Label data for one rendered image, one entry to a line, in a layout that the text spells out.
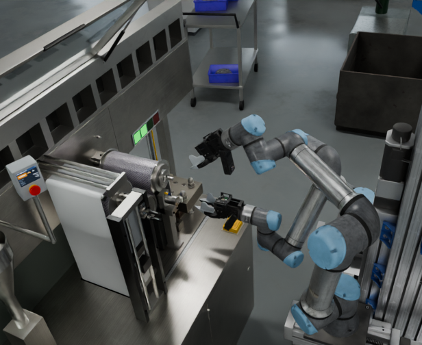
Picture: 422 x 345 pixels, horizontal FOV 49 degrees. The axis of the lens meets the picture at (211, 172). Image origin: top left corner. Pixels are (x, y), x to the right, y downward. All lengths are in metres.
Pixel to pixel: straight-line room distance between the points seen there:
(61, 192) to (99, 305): 0.52
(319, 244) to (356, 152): 2.84
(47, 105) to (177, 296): 0.89
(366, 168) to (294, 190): 0.67
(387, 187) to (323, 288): 0.42
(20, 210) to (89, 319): 0.50
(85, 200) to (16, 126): 0.34
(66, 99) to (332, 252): 1.13
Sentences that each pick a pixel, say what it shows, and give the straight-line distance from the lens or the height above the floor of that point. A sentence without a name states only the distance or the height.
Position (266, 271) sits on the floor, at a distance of 3.12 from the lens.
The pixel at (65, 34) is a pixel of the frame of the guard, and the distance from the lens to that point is 1.26.
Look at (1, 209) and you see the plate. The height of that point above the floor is 1.39.
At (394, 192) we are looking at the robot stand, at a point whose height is 1.33.
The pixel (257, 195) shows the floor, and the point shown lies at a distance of 3.64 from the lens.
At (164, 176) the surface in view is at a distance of 1.87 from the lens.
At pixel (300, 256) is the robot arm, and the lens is 1.83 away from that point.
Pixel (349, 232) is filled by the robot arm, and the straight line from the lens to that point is 1.36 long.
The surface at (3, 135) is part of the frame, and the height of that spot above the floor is 1.62.
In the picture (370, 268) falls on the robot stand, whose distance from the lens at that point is 1.95.
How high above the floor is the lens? 2.41
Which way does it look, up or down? 38 degrees down
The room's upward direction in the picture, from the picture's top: 5 degrees counter-clockwise
